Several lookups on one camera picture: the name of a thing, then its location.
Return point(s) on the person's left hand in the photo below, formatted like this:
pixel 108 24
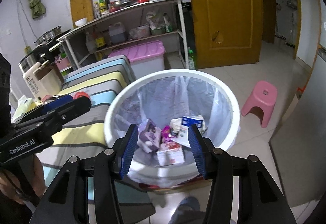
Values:
pixel 10 184

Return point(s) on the pink lidded storage box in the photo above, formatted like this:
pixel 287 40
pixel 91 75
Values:
pixel 142 51

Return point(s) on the white water warmer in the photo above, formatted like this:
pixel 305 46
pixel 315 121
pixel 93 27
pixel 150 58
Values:
pixel 33 84

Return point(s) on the purple snack packet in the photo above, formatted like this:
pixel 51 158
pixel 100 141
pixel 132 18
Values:
pixel 166 135

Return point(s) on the green and white tissue pack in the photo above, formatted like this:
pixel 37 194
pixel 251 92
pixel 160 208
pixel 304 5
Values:
pixel 24 107

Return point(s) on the white kitchen shelf unit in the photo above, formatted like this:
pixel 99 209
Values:
pixel 183 35

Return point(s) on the pink plastic basket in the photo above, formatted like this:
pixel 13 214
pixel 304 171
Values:
pixel 62 62

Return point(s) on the white plastic tub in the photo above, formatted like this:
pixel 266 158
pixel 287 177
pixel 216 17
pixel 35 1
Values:
pixel 144 30

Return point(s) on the clear seasoning bottle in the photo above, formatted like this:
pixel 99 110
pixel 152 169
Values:
pixel 96 11

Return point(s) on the person's grey pants leg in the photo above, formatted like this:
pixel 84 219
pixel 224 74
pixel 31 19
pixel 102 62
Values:
pixel 188 211

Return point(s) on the pink plastic stool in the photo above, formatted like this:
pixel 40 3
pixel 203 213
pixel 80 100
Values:
pixel 259 96

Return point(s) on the dark bottle yellow label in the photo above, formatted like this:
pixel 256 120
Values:
pixel 100 41

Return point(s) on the white trash bin with liner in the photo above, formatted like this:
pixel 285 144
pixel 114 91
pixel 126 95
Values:
pixel 110 135

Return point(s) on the translucent white trash bag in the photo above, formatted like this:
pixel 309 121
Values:
pixel 163 96

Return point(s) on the grey refrigerator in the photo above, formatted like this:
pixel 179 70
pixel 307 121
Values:
pixel 300 137

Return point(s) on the clear plastic bottle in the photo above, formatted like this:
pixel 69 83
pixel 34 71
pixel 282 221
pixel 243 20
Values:
pixel 90 43

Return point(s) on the green bowl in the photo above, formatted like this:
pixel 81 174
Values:
pixel 158 31

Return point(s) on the pink strawberry milk carton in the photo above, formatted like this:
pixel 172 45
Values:
pixel 170 155

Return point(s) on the stainless steel pan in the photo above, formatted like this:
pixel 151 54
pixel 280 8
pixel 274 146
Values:
pixel 124 1

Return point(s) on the striped tablecloth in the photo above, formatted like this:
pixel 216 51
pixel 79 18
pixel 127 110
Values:
pixel 76 132

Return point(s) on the dark sauce bottle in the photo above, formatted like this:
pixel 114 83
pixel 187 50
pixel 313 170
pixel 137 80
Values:
pixel 107 2

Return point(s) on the purple milk carton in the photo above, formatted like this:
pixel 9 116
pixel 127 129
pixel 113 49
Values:
pixel 150 132

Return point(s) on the stainless steel electric pot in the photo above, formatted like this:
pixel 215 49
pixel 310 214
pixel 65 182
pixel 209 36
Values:
pixel 26 63

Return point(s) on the red jar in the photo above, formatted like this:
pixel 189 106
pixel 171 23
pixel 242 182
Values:
pixel 113 7

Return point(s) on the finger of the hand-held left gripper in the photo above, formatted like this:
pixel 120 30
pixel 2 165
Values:
pixel 73 107
pixel 58 103

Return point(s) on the yellow wooden door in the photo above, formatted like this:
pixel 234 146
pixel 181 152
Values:
pixel 229 23

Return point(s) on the blue white milk carton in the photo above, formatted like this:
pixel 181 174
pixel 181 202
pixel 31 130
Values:
pixel 191 121

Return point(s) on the white plastic wrapper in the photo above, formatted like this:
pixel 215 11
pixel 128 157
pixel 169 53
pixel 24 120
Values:
pixel 182 141

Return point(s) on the plastic oil jug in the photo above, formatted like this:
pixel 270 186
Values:
pixel 117 34

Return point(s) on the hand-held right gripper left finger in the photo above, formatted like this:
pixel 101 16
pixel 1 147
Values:
pixel 130 152

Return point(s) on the red round lid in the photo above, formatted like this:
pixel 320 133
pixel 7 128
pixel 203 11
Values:
pixel 81 94

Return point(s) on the crumpled white green plastic bag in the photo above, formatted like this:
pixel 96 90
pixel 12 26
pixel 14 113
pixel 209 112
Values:
pixel 158 19

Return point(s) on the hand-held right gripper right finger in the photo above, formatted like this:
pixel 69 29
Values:
pixel 194 152

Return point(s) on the white bowl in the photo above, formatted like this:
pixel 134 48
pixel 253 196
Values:
pixel 81 21

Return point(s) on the wooden cutting board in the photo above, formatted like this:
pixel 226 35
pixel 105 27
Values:
pixel 81 7

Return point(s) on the green capped yellow bottle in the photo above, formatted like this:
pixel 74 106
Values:
pixel 102 7

